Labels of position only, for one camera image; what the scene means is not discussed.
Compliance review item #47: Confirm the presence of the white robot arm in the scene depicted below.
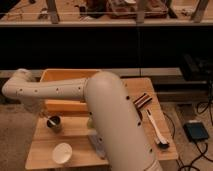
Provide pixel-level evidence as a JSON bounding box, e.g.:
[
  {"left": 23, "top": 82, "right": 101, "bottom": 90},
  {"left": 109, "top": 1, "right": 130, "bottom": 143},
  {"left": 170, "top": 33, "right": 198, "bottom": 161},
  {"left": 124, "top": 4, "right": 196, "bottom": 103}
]
[{"left": 2, "top": 69, "right": 163, "bottom": 171}]

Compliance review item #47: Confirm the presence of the yellow plastic bin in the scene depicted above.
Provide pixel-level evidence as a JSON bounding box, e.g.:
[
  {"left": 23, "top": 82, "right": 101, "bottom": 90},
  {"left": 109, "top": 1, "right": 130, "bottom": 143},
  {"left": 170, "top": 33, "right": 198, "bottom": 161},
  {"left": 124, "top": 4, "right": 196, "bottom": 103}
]
[{"left": 40, "top": 69, "right": 99, "bottom": 117}]

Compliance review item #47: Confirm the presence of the dark metal cup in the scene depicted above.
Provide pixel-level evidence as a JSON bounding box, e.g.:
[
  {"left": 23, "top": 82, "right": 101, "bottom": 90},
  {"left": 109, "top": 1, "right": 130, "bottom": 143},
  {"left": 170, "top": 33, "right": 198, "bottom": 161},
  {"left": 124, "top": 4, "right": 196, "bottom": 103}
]
[{"left": 47, "top": 116, "right": 62, "bottom": 133}]

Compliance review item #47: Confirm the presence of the wooden table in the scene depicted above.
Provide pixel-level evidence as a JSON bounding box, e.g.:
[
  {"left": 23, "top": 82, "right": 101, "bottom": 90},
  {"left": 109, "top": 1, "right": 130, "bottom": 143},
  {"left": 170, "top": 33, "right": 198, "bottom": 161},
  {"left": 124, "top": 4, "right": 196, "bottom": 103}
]
[{"left": 25, "top": 78, "right": 178, "bottom": 171}]

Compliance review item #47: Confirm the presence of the green apple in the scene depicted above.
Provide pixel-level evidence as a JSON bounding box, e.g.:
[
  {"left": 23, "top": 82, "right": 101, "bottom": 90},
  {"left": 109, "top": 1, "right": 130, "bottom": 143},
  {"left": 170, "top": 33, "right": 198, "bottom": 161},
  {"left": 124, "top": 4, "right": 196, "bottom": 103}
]
[{"left": 87, "top": 117, "right": 92, "bottom": 129}]

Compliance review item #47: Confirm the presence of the grey triangular cloth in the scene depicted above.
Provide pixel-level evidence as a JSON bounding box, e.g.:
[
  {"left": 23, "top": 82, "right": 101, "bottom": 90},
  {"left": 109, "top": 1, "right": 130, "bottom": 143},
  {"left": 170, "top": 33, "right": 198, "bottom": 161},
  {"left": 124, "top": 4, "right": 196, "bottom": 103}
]
[{"left": 89, "top": 135, "right": 106, "bottom": 159}]

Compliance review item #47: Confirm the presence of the black foot pedal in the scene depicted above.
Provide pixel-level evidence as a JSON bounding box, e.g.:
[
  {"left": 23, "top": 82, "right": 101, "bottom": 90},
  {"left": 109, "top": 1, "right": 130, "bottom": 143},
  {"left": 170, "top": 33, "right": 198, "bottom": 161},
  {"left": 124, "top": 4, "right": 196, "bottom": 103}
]
[{"left": 183, "top": 122, "right": 209, "bottom": 142}]

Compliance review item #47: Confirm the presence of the white handled brush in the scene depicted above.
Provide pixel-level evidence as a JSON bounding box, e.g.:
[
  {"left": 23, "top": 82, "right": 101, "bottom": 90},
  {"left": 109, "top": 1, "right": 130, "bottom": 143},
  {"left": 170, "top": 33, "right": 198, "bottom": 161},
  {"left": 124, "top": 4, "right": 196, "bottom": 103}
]
[{"left": 146, "top": 110, "right": 169, "bottom": 149}]

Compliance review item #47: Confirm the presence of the black cable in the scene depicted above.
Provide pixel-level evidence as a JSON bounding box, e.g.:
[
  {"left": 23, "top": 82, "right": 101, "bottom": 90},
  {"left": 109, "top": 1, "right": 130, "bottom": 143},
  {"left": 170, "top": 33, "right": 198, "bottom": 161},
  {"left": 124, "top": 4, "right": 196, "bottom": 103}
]
[{"left": 176, "top": 99, "right": 213, "bottom": 171}]

